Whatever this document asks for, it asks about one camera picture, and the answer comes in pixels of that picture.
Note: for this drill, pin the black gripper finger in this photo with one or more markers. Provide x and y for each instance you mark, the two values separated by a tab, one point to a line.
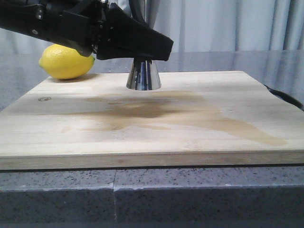
136	11
124	37

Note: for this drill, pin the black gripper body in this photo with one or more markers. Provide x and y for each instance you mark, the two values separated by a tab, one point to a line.
71	23

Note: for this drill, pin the steel double jigger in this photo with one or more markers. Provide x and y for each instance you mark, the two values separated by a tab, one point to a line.
143	76

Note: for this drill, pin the yellow lemon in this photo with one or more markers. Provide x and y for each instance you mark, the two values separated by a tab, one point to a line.
62	62

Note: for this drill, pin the grey curtain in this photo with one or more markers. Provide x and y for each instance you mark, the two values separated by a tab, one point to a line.
226	25

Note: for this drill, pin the wooden cutting board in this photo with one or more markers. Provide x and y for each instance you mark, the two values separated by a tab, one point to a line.
195	118

